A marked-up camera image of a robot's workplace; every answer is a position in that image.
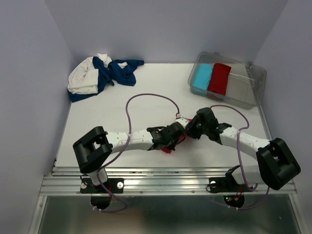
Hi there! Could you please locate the pink t shirt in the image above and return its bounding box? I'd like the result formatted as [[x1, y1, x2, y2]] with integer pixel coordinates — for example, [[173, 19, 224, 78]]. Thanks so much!
[[162, 118, 192, 154]]

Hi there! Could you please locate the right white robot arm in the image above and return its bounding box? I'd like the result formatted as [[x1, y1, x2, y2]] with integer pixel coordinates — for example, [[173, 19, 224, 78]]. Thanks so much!
[[186, 107, 301, 191]]

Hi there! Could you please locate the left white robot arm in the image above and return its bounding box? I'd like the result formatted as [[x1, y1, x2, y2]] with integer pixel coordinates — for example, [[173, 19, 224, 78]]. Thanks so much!
[[73, 118, 189, 192]]

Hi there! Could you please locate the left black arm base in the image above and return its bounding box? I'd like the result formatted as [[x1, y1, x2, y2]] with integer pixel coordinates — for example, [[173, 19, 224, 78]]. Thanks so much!
[[80, 178, 124, 194]]

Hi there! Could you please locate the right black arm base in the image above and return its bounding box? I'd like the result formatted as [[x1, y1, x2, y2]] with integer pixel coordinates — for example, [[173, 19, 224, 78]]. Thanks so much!
[[206, 177, 250, 194]]

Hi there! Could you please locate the rolled dark red t shirt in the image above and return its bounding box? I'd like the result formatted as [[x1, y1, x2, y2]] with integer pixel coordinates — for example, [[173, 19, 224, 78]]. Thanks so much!
[[208, 63, 231, 96]]

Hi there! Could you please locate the clear plastic bin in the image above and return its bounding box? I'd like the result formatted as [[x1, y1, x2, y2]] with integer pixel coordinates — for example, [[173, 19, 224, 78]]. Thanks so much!
[[188, 52, 267, 109]]

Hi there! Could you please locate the rolled cyan t shirt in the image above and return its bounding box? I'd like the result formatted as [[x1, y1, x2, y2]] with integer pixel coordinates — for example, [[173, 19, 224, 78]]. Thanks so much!
[[192, 63, 213, 90]]

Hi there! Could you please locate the navy blue t shirt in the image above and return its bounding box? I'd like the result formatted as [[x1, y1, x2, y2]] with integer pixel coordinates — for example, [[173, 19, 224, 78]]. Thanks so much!
[[68, 54, 144, 103]]

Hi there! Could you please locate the white t shirt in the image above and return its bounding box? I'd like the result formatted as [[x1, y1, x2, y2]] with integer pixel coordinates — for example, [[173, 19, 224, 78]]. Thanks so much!
[[67, 53, 128, 96]]

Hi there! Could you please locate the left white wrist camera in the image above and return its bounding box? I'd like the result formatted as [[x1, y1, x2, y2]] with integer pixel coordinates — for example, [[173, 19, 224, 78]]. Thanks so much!
[[175, 117, 189, 126]]

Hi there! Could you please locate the aluminium mounting rail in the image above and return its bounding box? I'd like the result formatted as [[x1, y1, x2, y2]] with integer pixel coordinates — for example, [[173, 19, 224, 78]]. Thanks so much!
[[39, 166, 298, 196]]

